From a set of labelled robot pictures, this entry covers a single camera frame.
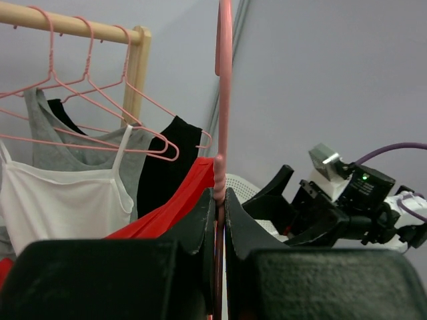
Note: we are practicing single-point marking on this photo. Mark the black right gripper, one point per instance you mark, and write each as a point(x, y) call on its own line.
point(317, 222)

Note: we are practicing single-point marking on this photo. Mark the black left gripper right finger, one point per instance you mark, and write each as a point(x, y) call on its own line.
point(266, 279)

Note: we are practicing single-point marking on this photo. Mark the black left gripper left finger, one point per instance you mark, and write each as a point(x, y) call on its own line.
point(170, 277)

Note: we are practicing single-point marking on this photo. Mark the red tank top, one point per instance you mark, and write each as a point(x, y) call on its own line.
point(159, 220)

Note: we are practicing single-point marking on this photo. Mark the white camisole top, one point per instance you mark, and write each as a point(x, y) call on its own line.
point(38, 204)

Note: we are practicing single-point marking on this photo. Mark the pink hanger of red top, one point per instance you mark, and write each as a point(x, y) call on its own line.
point(219, 193)

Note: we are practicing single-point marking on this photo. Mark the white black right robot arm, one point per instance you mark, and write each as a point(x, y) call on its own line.
point(358, 207)

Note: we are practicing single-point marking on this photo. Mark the black tank top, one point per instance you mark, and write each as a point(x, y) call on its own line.
point(150, 182)

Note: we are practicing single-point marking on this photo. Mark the grey tank top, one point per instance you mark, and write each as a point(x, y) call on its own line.
point(75, 187)

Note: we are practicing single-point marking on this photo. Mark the pink hanger of black top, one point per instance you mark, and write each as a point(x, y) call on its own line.
point(138, 42)

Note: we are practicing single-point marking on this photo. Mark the white perforated plastic basket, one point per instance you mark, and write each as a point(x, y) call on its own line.
point(245, 191)

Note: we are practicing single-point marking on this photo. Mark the wooden clothes rack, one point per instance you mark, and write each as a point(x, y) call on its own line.
point(35, 18)

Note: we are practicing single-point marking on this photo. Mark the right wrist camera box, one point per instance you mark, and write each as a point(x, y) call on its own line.
point(330, 173)

